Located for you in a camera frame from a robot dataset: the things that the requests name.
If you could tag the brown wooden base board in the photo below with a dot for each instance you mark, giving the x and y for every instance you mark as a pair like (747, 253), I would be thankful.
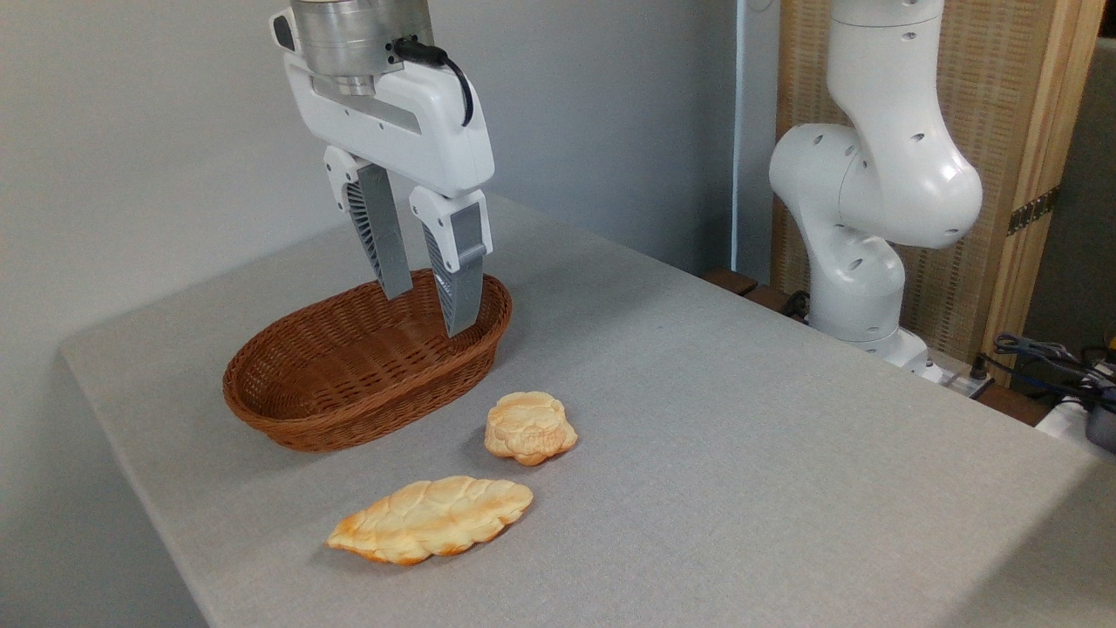
(741, 286)

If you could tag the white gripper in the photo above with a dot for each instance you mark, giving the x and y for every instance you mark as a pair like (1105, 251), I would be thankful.
(418, 131)

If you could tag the metal screen hinge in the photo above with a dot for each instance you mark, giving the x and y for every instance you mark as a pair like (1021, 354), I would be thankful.
(1033, 211)

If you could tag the brown wicker basket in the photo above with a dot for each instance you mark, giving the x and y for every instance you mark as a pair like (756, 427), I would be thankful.
(349, 375)

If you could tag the white vertical wall strip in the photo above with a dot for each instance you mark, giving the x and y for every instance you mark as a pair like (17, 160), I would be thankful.
(738, 131)

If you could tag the woven screen with wooden frame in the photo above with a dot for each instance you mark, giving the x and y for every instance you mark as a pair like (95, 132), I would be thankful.
(1003, 113)

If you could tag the long braided bread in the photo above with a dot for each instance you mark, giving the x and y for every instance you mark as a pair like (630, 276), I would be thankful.
(432, 519)

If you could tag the small round bread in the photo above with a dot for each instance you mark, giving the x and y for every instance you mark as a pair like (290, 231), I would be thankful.
(529, 427)

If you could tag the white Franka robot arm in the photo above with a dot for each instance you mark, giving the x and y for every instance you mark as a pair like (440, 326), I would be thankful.
(881, 166)

